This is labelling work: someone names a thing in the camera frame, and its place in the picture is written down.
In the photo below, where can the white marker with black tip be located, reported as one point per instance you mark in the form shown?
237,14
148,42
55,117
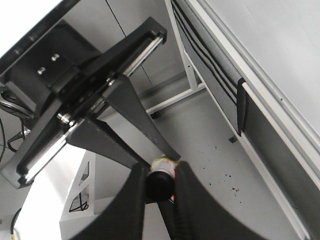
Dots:
160,182

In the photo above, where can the white horizontal rail bar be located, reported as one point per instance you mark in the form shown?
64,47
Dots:
280,169

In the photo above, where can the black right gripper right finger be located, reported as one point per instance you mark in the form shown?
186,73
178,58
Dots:
198,216

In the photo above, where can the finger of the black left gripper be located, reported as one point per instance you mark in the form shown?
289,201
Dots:
98,137
122,97

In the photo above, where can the white slotted stand base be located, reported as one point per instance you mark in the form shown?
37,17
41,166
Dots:
78,210

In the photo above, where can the white whiteboard with aluminium frame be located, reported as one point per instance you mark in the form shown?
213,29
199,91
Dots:
283,38

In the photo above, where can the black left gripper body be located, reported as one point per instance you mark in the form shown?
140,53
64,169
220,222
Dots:
58,83

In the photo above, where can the white metal table frame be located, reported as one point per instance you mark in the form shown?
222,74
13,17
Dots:
195,87

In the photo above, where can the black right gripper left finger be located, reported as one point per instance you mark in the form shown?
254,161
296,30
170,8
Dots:
123,218

